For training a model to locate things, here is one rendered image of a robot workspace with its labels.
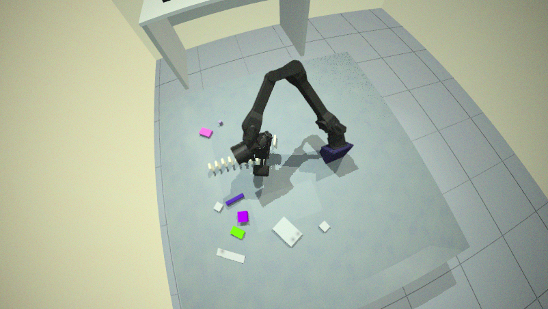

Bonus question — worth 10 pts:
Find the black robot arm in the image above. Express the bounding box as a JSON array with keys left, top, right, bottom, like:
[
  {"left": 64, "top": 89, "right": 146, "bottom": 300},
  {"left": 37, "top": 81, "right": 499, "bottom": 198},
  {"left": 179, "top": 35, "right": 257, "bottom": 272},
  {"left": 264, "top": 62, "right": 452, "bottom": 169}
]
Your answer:
[{"left": 230, "top": 60, "right": 347, "bottom": 165}]

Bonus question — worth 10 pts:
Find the green rectangular block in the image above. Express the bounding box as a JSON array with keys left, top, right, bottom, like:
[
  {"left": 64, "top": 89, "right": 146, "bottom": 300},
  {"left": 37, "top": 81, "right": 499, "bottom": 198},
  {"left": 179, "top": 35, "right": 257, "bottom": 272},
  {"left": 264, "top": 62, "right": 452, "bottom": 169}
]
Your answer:
[{"left": 230, "top": 226, "right": 245, "bottom": 239}]

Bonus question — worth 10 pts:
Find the pink rectangular block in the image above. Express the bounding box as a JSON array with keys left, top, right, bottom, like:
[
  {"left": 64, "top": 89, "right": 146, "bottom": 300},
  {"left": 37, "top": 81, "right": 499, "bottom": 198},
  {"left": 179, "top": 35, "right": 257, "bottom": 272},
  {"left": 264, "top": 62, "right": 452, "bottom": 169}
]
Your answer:
[{"left": 199, "top": 127, "right": 213, "bottom": 138}]

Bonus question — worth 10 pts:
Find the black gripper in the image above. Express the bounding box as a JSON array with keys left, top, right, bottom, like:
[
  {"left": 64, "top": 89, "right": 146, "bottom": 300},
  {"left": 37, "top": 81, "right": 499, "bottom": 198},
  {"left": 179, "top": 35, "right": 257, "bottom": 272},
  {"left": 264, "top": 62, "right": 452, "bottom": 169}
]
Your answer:
[{"left": 253, "top": 139, "right": 272, "bottom": 176}]

